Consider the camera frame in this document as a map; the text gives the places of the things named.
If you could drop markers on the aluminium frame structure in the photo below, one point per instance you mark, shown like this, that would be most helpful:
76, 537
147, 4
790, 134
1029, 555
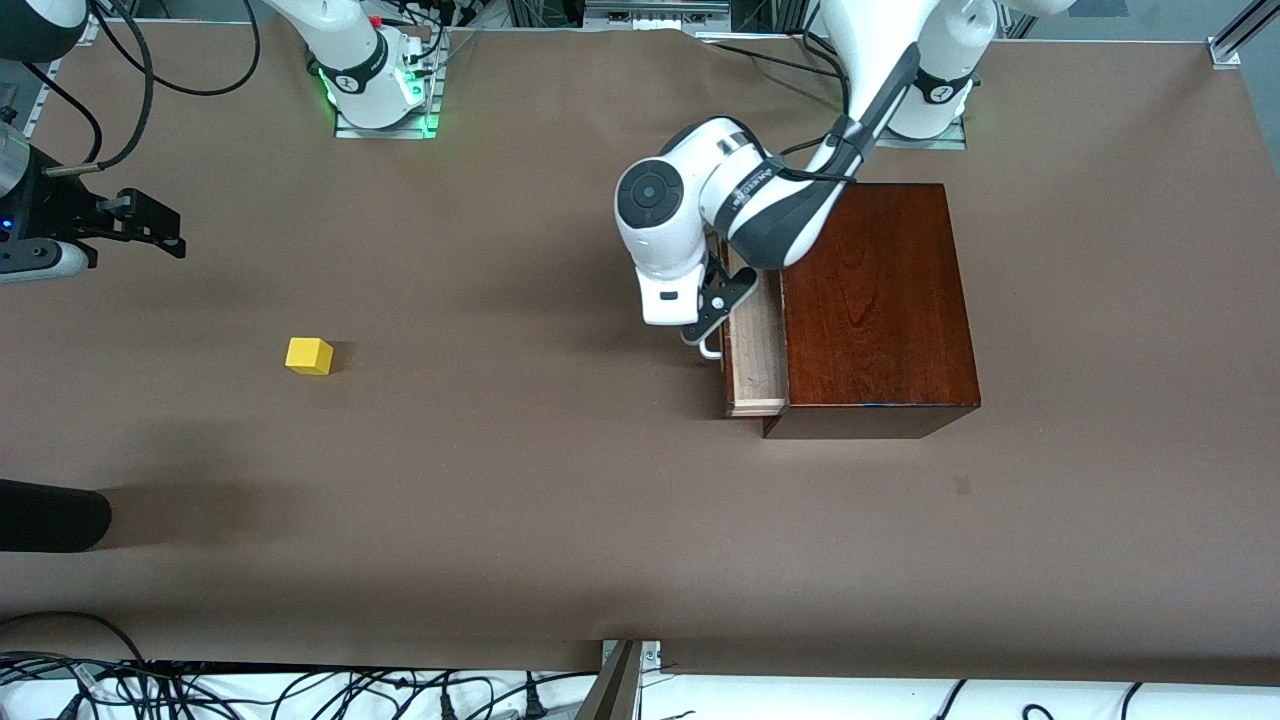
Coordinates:
770, 12

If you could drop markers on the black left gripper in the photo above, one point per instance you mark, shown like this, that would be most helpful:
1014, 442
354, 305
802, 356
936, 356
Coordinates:
711, 266

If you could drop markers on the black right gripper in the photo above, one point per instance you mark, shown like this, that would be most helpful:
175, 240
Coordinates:
62, 210

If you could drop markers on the grey metal rail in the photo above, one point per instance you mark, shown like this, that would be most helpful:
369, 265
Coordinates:
655, 8

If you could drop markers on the black power plug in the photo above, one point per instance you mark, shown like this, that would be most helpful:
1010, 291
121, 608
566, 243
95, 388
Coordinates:
534, 704
447, 706

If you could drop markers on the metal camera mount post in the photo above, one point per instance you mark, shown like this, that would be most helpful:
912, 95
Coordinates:
615, 690

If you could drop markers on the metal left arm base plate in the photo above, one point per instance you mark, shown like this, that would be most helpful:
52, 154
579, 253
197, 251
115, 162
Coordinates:
940, 143

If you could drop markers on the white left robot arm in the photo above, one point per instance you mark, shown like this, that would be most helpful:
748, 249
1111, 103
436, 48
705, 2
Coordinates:
660, 240

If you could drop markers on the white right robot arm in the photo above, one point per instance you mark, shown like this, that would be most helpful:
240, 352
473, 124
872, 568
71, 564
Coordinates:
350, 60

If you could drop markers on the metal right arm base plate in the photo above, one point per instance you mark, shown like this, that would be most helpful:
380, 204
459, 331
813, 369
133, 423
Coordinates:
385, 133

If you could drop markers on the yellow block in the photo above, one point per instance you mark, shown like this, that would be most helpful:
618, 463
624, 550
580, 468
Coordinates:
308, 357

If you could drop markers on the dark wooden drawer cabinet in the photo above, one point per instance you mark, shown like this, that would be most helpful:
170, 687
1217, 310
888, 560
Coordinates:
880, 300

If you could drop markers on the brown table cover sheet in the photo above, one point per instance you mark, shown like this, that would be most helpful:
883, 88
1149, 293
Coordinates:
500, 450

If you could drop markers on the black cylinder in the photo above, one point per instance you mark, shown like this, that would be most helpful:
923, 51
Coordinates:
50, 515

